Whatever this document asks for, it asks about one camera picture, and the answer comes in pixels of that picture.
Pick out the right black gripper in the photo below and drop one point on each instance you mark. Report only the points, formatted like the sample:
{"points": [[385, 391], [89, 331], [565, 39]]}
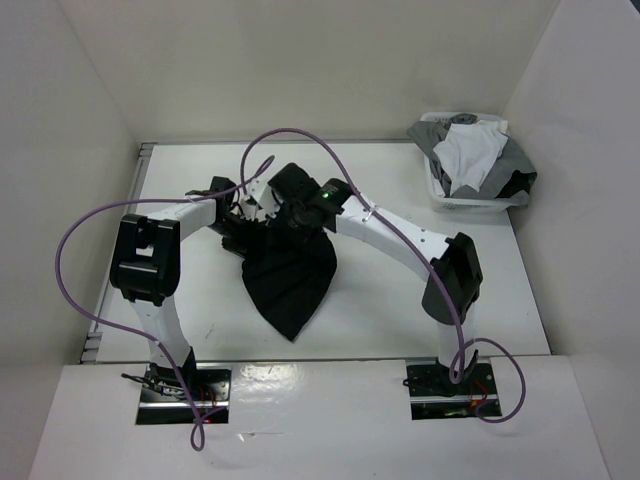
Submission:
{"points": [[303, 232]]}

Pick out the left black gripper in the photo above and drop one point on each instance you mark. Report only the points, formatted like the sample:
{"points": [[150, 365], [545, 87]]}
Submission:
{"points": [[243, 247]]}

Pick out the black pleated skirt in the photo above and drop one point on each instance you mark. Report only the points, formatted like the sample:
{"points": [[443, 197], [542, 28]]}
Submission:
{"points": [[287, 274]]}

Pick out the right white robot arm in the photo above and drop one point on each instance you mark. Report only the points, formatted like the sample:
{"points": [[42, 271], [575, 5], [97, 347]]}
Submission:
{"points": [[449, 266]]}

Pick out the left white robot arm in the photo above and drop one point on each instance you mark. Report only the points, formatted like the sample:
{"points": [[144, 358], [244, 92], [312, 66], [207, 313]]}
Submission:
{"points": [[146, 269]]}

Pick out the white laundry basket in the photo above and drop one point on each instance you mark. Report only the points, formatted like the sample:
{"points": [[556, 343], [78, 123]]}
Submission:
{"points": [[510, 179]]}

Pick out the grey garment in basket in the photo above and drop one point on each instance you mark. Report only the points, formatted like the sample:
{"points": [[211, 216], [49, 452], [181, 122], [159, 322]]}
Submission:
{"points": [[472, 161]]}

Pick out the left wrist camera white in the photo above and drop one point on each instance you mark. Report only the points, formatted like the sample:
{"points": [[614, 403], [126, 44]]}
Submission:
{"points": [[248, 208]]}

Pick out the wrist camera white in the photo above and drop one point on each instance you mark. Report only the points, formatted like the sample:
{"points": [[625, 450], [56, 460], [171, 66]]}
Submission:
{"points": [[265, 197], [248, 208]]}

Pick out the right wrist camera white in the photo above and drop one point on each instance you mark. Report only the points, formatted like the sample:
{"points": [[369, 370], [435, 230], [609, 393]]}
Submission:
{"points": [[265, 197]]}

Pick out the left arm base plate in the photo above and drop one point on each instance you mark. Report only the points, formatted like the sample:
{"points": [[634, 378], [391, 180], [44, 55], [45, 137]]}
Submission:
{"points": [[163, 402]]}

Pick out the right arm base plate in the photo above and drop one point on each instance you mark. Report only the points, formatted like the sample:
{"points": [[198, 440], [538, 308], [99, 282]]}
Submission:
{"points": [[432, 396]]}

